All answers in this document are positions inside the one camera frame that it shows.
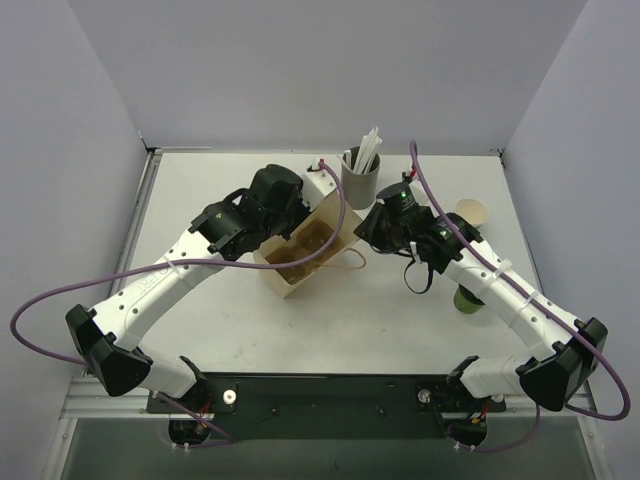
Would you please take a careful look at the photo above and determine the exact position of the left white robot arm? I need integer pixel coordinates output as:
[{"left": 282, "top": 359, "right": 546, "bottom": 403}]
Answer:
[{"left": 66, "top": 164, "right": 311, "bottom": 412}]

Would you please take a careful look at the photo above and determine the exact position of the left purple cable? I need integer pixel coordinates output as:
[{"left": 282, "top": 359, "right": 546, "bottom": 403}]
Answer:
[{"left": 9, "top": 158, "right": 347, "bottom": 446}]

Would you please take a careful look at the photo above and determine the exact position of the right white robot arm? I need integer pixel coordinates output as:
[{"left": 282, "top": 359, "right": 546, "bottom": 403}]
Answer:
[{"left": 355, "top": 182, "right": 608, "bottom": 411}]

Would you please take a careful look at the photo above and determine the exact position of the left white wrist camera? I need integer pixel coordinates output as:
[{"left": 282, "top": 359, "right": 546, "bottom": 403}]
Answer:
[{"left": 301, "top": 158, "right": 336, "bottom": 212}]

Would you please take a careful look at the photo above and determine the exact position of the green paper coffee cup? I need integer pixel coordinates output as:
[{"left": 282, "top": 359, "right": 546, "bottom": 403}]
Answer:
[{"left": 453, "top": 285, "right": 485, "bottom": 315}]

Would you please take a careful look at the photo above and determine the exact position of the white wrapped straw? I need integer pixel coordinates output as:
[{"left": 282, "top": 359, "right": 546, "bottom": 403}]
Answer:
[{"left": 352, "top": 126, "right": 382, "bottom": 175}]

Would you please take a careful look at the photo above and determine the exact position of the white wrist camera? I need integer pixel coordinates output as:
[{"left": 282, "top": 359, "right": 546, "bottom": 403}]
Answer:
[
  {"left": 301, "top": 158, "right": 336, "bottom": 212},
  {"left": 401, "top": 167, "right": 419, "bottom": 185}
]

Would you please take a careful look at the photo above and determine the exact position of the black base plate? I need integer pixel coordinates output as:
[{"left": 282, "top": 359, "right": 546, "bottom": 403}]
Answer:
[{"left": 146, "top": 372, "right": 506, "bottom": 441}]

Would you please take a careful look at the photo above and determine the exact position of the brown paper bag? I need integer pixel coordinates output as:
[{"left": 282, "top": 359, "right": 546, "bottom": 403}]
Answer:
[{"left": 253, "top": 191, "right": 367, "bottom": 298}]

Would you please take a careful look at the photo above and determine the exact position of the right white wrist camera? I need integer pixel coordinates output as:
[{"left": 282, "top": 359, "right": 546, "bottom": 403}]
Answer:
[{"left": 401, "top": 167, "right": 419, "bottom": 185}]

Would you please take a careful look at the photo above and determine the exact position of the aluminium frame rail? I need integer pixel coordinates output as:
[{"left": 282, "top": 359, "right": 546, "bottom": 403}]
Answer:
[{"left": 60, "top": 377, "right": 596, "bottom": 419}]

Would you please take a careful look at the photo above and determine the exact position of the grey straw holder cup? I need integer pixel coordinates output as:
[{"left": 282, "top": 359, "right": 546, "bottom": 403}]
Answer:
[{"left": 341, "top": 147, "right": 380, "bottom": 210}]

